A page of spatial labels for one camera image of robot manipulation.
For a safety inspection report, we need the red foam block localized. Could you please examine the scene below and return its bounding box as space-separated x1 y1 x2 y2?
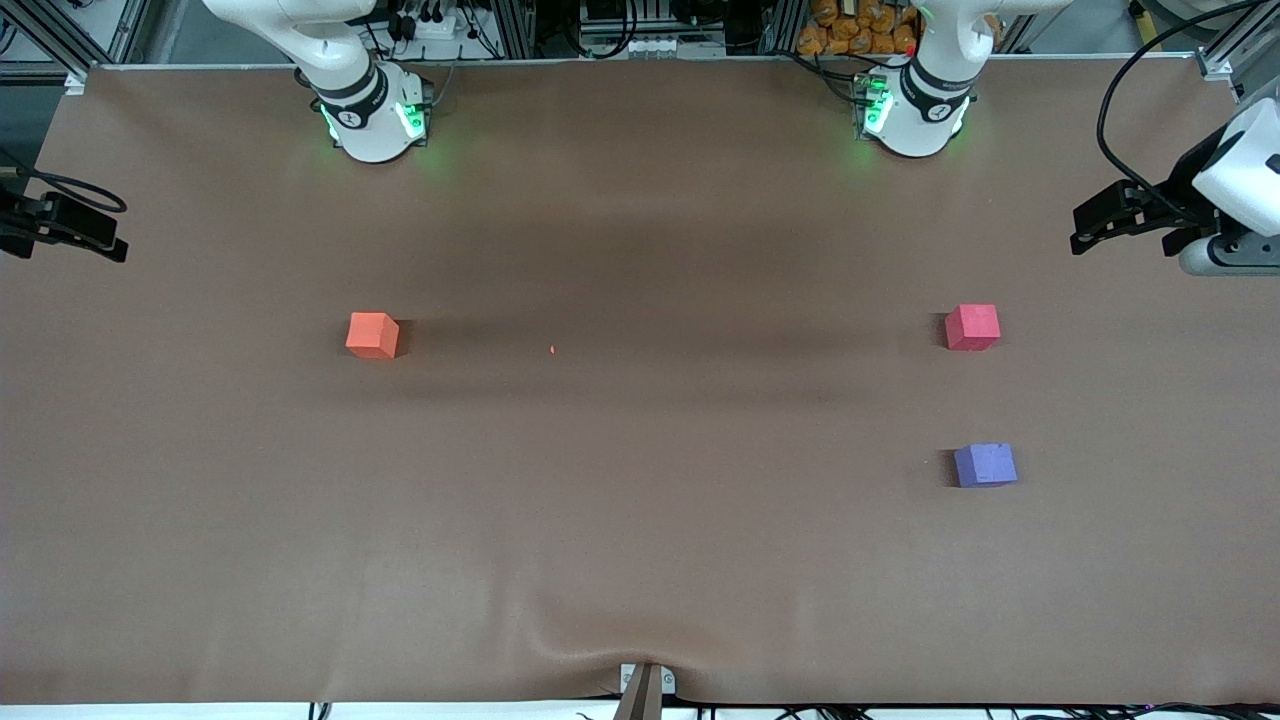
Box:
945 304 1001 352

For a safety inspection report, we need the metal table edge bracket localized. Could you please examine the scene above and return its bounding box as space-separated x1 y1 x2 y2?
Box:
612 662 678 720

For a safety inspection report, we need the white power strip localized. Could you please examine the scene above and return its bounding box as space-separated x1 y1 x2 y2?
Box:
398 0 464 43

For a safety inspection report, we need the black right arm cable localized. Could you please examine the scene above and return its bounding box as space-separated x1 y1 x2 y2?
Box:
0 160 129 214

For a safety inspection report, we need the orange packets pile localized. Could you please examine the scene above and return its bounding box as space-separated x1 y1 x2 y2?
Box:
796 0 921 57

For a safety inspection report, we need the orange foam block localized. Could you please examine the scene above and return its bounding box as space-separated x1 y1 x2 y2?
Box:
346 312 400 360

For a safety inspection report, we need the purple foam block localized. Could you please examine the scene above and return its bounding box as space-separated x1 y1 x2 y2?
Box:
953 443 1019 489

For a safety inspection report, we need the brown table cover sheet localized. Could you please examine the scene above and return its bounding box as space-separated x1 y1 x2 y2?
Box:
0 55 1280 706

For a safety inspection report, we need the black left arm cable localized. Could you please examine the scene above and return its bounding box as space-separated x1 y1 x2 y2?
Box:
1096 0 1280 201

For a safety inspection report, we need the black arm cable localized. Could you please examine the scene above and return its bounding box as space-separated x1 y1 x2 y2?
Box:
1096 0 1280 201
0 160 129 214

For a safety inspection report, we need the aluminium frame post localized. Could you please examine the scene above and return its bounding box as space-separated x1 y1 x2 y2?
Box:
0 0 93 93
1195 0 1280 101

